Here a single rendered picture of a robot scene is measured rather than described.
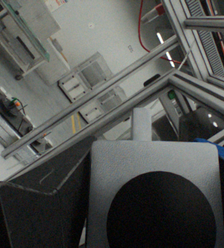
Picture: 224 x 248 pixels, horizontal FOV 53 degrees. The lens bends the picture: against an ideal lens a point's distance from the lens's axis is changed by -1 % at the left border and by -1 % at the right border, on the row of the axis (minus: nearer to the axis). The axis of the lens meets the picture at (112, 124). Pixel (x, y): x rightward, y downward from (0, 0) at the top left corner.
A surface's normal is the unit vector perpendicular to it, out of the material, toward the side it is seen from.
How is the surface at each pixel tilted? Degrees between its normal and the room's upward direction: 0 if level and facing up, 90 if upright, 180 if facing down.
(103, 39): 90
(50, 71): 90
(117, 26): 90
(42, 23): 90
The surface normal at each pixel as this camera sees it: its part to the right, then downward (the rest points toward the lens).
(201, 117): -0.54, -0.79
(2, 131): 0.19, 0.41
